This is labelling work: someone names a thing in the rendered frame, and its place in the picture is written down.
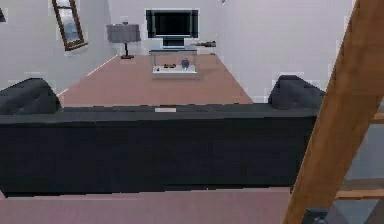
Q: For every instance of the brown framed wall picture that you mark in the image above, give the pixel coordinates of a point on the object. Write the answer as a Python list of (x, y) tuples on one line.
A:
[(69, 23)]

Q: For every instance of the blue grey vase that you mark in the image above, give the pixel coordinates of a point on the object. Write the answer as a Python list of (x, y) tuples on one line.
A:
[(185, 63)]

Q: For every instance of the brown wooden ladder shelf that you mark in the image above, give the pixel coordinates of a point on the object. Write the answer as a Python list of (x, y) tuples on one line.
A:
[(336, 126)]

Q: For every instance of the black sofa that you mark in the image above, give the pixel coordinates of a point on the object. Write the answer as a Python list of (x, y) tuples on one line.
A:
[(150, 150)]

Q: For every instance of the black television set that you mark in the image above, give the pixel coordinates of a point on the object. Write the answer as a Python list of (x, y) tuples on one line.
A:
[(172, 24)]

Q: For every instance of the grey shade floor lamp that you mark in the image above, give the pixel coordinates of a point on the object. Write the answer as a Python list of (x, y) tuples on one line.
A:
[(123, 33)]

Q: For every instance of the dark wall shelf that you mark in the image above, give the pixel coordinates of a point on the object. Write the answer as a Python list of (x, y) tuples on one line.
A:
[(206, 44)]

